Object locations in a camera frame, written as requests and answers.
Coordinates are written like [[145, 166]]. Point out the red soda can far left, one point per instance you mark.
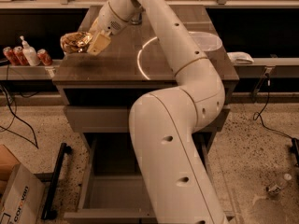
[[8, 52]]

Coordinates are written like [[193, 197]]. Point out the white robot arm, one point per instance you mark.
[[162, 122]]

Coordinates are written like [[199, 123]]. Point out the blue silver energy drink can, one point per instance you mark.
[[137, 16]]

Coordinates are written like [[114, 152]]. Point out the white pump bottle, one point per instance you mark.
[[29, 53]]

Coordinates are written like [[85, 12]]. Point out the white bowl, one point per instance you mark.
[[206, 41]]

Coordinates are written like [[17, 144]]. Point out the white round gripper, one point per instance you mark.
[[107, 20]]

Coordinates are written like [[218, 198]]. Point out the orange gold can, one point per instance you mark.
[[76, 42]]

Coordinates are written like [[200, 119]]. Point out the black metal bar stand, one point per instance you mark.
[[48, 213]]

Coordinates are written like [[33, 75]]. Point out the red soda can right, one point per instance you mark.
[[44, 57]]

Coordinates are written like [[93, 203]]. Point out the open lower grey drawer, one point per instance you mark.
[[113, 191]]

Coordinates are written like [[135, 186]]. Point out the closed grey drawer with handle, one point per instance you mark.
[[98, 119]]

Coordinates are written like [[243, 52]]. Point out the clear plastic bottle on floor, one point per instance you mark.
[[279, 184]]

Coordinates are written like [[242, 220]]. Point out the cardboard box with print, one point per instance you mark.
[[21, 191]]

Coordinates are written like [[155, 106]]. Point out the red soda can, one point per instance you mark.
[[44, 57], [8, 52], [20, 56]]

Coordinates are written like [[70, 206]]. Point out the white folded cloth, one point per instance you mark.
[[240, 57]]

